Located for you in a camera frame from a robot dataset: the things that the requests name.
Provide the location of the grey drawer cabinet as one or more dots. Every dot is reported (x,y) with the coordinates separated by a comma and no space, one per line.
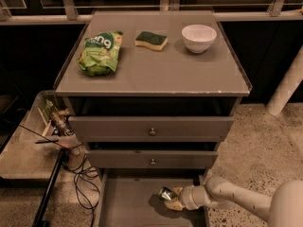
(170,82)

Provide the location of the green snack bag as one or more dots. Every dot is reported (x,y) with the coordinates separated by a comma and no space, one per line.
(100,53)

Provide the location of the white support pole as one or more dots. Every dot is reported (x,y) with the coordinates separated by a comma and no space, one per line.
(286,88)

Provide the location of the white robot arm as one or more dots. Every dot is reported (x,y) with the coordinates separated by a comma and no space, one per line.
(283,209)

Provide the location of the bottom grey drawer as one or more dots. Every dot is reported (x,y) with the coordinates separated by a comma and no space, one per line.
(130,198)

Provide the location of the green soda can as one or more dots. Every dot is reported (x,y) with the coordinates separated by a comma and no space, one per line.
(166,194)

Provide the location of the clear plastic bin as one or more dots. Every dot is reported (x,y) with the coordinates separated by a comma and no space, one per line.
(32,151)

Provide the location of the white ceramic bowl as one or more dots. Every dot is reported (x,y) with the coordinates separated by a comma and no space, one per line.
(198,38)

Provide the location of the middle grey drawer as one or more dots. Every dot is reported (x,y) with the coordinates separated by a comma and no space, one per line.
(152,159)

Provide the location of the grey drawer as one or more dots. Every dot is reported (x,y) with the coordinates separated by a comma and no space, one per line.
(130,198)
(151,128)
(152,159)

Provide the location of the top grey drawer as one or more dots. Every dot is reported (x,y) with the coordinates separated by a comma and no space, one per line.
(151,128)

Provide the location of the green and yellow sponge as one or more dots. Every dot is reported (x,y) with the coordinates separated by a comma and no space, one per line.
(151,40)

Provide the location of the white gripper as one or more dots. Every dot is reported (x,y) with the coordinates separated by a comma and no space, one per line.
(188,197)

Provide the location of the clutter items in bin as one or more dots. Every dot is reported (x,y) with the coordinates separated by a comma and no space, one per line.
(57,118)

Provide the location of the black metal bar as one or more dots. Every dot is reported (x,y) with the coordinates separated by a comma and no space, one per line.
(38,221)

